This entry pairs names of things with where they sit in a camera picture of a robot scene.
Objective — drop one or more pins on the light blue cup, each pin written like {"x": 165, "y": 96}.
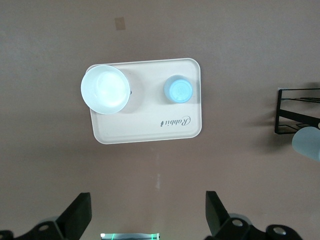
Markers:
{"x": 178, "y": 89}

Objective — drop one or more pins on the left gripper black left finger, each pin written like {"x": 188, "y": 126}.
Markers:
{"x": 72, "y": 220}

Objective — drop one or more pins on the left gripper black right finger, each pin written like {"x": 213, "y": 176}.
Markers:
{"x": 220, "y": 225}

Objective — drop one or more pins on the white bowl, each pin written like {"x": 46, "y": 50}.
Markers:
{"x": 105, "y": 90}

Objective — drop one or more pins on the grey plastic cup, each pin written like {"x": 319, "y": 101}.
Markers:
{"x": 308, "y": 143}

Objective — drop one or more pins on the beige tray with Rabbit print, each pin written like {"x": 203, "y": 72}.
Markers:
{"x": 155, "y": 125}

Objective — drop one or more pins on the brown tape patch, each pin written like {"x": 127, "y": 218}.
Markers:
{"x": 120, "y": 23}

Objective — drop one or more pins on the black rack with wooden rod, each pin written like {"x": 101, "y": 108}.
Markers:
{"x": 277, "y": 112}

